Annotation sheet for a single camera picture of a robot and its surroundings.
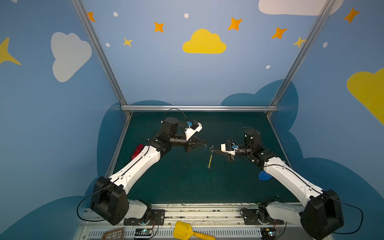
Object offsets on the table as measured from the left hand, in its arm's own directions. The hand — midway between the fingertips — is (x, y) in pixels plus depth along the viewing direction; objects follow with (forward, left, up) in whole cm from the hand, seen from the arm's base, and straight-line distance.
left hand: (205, 142), depth 70 cm
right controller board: (-33, -31, -29) cm, 54 cm away
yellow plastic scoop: (-33, +10, -29) cm, 45 cm away
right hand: (0, -5, -4) cm, 7 cm away
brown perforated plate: (-34, +43, -29) cm, 62 cm away
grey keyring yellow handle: (-2, -3, -4) cm, 5 cm away
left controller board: (-34, +30, -30) cm, 54 cm away
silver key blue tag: (-1, 0, -1) cm, 2 cm away
